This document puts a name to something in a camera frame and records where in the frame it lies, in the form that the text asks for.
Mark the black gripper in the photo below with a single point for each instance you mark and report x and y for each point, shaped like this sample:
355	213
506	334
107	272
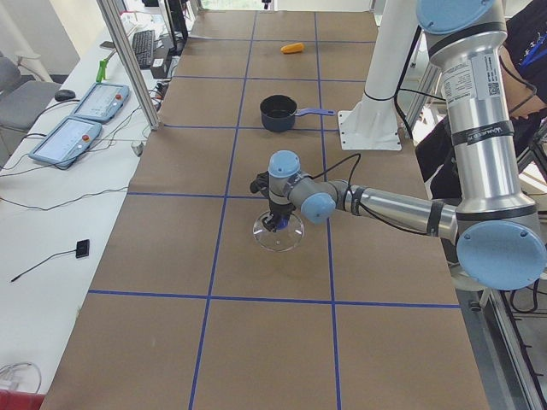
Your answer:
279	211

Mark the blue saucepan with long handle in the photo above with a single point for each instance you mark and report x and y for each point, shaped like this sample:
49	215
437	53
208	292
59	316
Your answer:
279	112

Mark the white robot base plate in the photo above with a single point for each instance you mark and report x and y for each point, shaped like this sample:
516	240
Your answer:
372	123

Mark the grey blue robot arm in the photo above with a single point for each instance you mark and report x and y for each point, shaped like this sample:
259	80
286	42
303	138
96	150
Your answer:
494	85

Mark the glass lid with blue knob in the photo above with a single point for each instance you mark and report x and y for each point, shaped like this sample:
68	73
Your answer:
279	241

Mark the aluminium frame post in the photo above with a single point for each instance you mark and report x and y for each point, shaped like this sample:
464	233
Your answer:
117	33

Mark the upper blue teach pendant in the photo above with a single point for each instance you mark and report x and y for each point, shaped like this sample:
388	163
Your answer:
102	102

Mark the black keyboard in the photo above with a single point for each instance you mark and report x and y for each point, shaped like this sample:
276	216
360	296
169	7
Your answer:
143	46

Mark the lower blue teach pendant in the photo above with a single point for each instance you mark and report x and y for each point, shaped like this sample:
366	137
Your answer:
70	139

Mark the grey chair at left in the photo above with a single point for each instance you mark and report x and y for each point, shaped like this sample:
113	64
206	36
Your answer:
21	105

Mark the black computer mouse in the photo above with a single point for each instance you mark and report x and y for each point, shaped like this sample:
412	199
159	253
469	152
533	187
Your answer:
64	95

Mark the person in black clothes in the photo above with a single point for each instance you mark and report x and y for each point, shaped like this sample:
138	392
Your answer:
523	58

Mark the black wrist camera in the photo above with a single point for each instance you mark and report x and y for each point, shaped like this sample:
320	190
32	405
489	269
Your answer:
260	184

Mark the blue teach pendant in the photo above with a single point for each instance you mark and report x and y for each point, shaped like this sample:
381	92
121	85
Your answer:
70	139
102	102

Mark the yellow corn cob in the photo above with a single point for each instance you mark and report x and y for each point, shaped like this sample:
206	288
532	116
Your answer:
294	48

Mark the small black square sensor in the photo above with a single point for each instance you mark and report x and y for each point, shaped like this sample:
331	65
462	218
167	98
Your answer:
82	248

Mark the grey office chair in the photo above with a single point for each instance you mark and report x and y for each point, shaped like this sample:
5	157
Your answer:
460	279

